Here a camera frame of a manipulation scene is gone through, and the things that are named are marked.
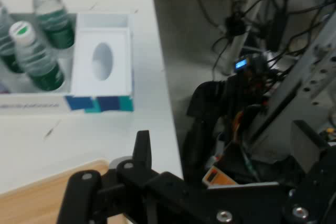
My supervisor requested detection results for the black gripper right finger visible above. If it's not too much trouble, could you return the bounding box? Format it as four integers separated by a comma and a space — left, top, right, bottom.
283, 119, 336, 224

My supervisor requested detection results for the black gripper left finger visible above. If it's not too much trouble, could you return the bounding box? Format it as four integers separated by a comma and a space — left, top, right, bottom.
56, 130, 169, 224

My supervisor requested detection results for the water bottle with green label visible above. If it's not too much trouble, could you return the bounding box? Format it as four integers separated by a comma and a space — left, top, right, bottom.
0, 0, 26, 74
8, 20, 66, 91
30, 0, 76, 50

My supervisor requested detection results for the wooden tray with white rim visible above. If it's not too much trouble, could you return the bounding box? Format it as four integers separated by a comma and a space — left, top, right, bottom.
0, 158, 127, 224

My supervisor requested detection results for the orange plastic box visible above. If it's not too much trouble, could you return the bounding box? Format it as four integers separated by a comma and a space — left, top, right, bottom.
202, 165, 237, 189

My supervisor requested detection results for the white box with blue print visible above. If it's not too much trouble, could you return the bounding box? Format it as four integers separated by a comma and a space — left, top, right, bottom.
0, 11, 135, 116

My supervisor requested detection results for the black fabric bag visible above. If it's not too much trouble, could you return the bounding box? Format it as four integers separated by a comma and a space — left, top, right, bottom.
182, 79, 237, 183

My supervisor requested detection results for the small blue lit display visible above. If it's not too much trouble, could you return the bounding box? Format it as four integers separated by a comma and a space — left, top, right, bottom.
234, 57, 250, 74

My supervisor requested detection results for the white table leg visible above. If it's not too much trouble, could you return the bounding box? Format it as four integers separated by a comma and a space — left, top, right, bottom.
220, 0, 263, 75

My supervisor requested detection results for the perforated grey metal frame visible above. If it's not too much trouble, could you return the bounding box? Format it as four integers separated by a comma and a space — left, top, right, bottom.
249, 14, 336, 162

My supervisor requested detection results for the black cable bundle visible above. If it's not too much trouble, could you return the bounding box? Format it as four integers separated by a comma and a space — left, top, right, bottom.
191, 0, 336, 78

